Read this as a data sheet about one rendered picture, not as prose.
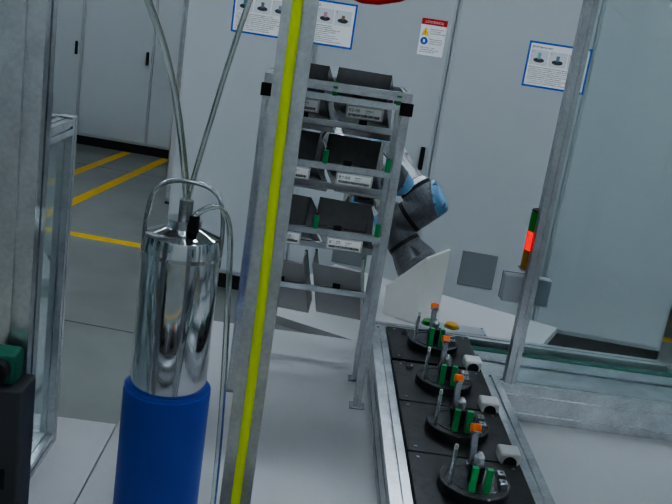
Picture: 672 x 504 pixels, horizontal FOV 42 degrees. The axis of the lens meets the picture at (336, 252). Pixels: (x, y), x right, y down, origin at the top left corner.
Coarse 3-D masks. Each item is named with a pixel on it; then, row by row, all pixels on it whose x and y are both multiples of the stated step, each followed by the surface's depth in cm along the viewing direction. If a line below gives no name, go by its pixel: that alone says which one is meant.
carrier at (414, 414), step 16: (400, 400) 203; (464, 400) 190; (400, 416) 197; (416, 416) 196; (432, 416) 193; (448, 416) 194; (464, 416) 190; (480, 416) 193; (496, 416) 202; (416, 432) 188; (432, 432) 188; (448, 432) 186; (464, 432) 187; (496, 432) 194; (416, 448) 181; (432, 448) 182; (448, 448) 183; (464, 448) 184; (480, 448) 186; (496, 448) 184; (512, 448) 183; (512, 464) 181
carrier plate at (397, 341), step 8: (392, 328) 250; (400, 328) 251; (392, 336) 244; (400, 336) 245; (456, 336) 251; (392, 344) 238; (400, 344) 238; (464, 344) 246; (392, 352) 232; (400, 352) 233; (408, 352) 234; (416, 352) 234; (464, 352) 240; (472, 352) 241; (400, 360) 229; (408, 360) 229; (416, 360) 229; (424, 360) 230; (432, 360) 230; (456, 360) 233; (464, 368) 229
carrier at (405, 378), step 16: (400, 368) 222; (416, 368) 223; (432, 368) 220; (448, 368) 213; (400, 384) 212; (416, 384) 213; (432, 384) 210; (448, 384) 211; (464, 384) 213; (480, 384) 219; (416, 400) 204; (432, 400) 206; (448, 400) 207; (480, 400) 206; (496, 400) 206
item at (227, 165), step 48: (192, 0) 520; (240, 0) 516; (192, 48) 527; (240, 48) 523; (192, 96) 534; (240, 96) 530; (192, 144) 541; (240, 144) 538; (192, 192) 549; (240, 192) 545; (240, 240) 553
